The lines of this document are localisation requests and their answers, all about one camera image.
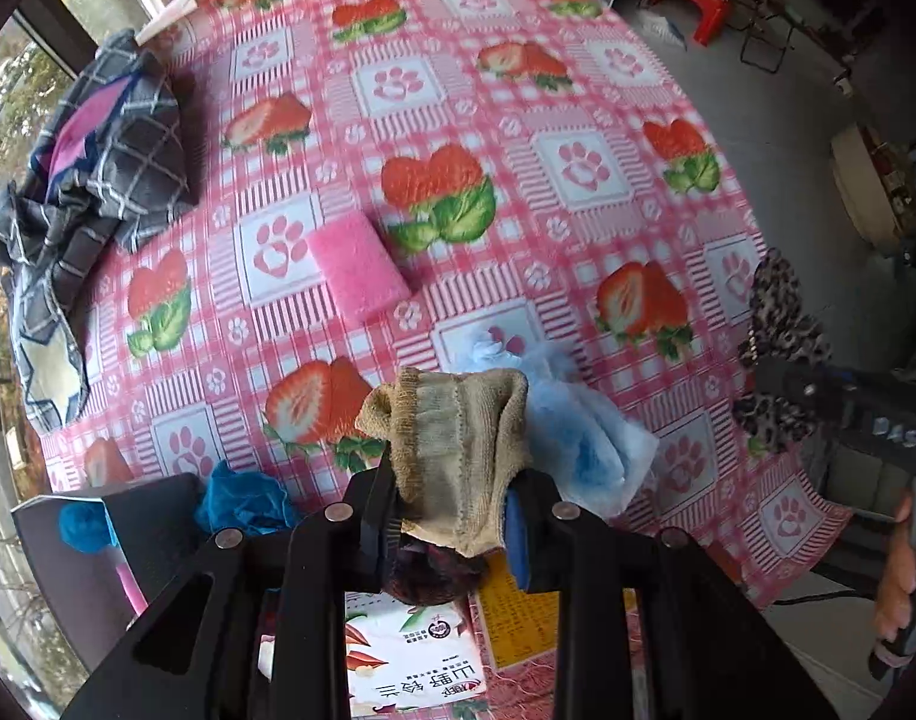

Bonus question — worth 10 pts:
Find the leopard print scrunchie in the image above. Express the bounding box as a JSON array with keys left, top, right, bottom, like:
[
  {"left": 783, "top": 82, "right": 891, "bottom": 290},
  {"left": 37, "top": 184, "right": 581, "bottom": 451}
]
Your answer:
[{"left": 731, "top": 247, "right": 834, "bottom": 455}]

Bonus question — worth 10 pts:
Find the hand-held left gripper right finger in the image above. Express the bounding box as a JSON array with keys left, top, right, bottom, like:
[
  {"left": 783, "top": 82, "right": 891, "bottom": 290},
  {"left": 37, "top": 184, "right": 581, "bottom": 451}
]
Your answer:
[{"left": 504, "top": 466, "right": 839, "bottom": 720}]

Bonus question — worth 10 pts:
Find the small blue crumpled cloth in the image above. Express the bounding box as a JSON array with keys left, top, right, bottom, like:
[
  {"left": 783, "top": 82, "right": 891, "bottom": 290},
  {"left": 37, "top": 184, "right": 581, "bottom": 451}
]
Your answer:
[{"left": 195, "top": 460, "right": 301, "bottom": 535}]

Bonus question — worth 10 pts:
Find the pink sponge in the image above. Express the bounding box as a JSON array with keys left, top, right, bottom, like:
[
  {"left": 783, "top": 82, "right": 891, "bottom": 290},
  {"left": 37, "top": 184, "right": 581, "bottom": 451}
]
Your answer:
[{"left": 308, "top": 211, "right": 414, "bottom": 326}]

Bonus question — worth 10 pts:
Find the person's right hand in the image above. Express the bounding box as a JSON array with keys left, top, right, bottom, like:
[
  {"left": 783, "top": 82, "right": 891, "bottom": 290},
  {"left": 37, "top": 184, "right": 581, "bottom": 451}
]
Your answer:
[{"left": 872, "top": 493, "right": 916, "bottom": 646}]

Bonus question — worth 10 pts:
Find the white printed food packet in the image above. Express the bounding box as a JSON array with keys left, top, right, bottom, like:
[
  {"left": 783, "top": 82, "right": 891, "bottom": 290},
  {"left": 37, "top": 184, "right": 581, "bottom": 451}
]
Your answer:
[{"left": 255, "top": 582, "right": 654, "bottom": 720}]

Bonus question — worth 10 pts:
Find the round beige stand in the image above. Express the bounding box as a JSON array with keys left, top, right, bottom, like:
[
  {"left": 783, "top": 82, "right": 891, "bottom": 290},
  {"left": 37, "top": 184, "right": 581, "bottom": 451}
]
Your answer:
[{"left": 828, "top": 123, "right": 909, "bottom": 248}]

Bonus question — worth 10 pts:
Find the dark red striped scrunchie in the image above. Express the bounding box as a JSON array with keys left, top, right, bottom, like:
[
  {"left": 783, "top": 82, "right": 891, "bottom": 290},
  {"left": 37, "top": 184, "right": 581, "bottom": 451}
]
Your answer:
[{"left": 383, "top": 540, "right": 490, "bottom": 605}]

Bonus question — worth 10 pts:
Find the beige sock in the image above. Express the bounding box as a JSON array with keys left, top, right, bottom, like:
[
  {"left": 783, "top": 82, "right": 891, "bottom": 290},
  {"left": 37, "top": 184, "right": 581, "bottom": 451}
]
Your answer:
[{"left": 354, "top": 366, "right": 534, "bottom": 559}]

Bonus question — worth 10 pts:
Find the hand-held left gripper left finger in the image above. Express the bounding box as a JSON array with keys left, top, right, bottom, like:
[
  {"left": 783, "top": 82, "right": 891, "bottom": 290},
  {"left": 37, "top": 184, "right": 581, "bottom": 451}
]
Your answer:
[{"left": 62, "top": 450, "right": 403, "bottom": 720}]

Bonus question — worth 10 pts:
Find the dark plaid cloth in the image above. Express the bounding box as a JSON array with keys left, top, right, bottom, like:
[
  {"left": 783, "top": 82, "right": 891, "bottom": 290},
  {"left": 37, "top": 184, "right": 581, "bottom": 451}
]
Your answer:
[{"left": 0, "top": 28, "right": 201, "bottom": 433}]

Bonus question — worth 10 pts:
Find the pink strawberry printed tablecloth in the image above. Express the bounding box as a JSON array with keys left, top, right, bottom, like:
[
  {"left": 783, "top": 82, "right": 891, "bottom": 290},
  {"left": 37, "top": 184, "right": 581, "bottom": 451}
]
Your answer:
[{"left": 41, "top": 0, "right": 855, "bottom": 610}]

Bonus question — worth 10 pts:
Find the blue pompom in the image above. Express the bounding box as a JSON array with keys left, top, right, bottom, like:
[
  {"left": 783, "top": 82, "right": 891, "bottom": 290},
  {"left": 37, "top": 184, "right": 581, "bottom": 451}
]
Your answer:
[{"left": 57, "top": 501, "right": 118, "bottom": 556}]

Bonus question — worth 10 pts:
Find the light blue fluffy cloth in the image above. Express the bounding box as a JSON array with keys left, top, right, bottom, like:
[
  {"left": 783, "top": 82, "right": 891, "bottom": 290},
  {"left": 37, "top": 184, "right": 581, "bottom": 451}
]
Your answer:
[{"left": 455, "top": 336, "right": 660, "bottom": 520}]

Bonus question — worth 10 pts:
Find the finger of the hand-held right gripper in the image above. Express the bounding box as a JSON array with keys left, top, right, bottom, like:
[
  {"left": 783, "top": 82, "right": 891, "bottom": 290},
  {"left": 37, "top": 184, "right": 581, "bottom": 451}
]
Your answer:
[{"left": 743, "top": 357, "right": 812, "bottom": 421}]

